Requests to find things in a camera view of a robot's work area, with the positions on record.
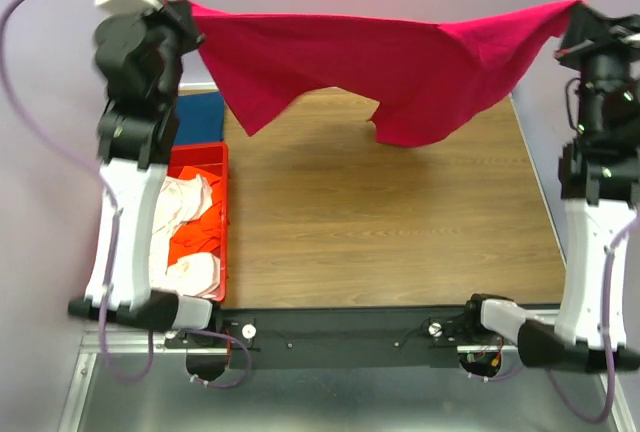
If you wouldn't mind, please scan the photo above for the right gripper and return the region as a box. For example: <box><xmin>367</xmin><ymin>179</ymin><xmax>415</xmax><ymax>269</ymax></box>
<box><xmin>553</xmin><ymin>1</ymin><xmax>640</xmax><ymax>138</ymax></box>

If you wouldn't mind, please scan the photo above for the magenta t shirt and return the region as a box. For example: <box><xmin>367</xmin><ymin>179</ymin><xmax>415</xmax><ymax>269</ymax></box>
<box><xmin>191</xmin><ymin>0</ymin><xmax>574</xmax><ymax>148</ymax></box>

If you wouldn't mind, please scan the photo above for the folded blue t shirt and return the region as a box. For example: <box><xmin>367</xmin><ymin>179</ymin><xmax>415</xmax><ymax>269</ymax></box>
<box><xmin>174</xmin><ymin>92</ymin><xmax>225</xmax><ymax>146</ymax></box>

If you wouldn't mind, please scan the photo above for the pale pink t shirt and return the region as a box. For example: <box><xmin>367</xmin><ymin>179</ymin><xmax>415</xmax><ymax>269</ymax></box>
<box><xmin>149</xmin><ymin>166</ymin><xmax>223</xmax><ymax>297</ymax></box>

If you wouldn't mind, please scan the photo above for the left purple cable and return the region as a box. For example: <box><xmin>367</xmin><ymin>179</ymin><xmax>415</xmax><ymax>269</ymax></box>
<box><xmin>0</xmin><ymin>0</ymin><xmax>156</xmax><ymax>386</ymax></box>

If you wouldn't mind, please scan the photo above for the red plastic bin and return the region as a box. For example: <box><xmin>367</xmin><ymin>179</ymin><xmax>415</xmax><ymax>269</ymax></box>
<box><xmin>168</xmin><ymin>142</ymin><xmax>229</xmax><ymax>302</ymax></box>

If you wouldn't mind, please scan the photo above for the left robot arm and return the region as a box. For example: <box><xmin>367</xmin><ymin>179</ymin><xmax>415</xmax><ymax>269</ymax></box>
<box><xmin>68</xmin><ymin>0</ymin><xmax>222</xmax><ymax>347</ymax></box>

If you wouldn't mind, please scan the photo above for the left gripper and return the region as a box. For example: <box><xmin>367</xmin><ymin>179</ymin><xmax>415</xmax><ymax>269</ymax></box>
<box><xmin>118</xmin><ymin>0</ymin><xmax>204</xmax><ymax>109</ymax></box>

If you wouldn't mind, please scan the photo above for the aluminium frame rail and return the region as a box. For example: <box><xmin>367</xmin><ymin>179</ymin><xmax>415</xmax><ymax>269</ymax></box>
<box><xmin>57</xmin><ymin>329</ymin><xmax>176</xmax><ymax>432</ymax></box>

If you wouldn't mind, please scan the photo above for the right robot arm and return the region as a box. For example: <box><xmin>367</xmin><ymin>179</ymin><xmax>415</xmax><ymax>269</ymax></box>
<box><xmin>459</xmin><ymin>4</ymin><xmax>639</xmax><ymax>373</ymax></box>

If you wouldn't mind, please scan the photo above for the black mounting base plate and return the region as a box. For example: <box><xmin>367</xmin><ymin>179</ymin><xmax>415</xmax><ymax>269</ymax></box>
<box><xmin>164</xmin><ymin>305</ymin><xmax>506</xmax><ymax>377</ymax></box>

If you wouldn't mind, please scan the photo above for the orange t shirt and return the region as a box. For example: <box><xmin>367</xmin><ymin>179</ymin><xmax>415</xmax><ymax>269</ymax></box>
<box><xmin>168</xmin><ymin>166</ymin><xmax>228</xmax><ymax>266</ymax></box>

